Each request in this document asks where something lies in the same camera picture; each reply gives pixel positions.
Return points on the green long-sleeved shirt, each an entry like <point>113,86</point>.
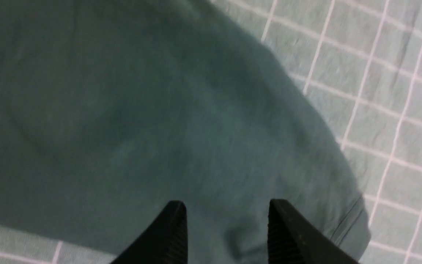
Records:
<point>109,109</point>

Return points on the green checkered tablecloth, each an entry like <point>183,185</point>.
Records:
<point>359,64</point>

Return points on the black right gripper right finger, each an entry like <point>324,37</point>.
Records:
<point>291,239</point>

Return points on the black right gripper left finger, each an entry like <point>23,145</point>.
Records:
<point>165,240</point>

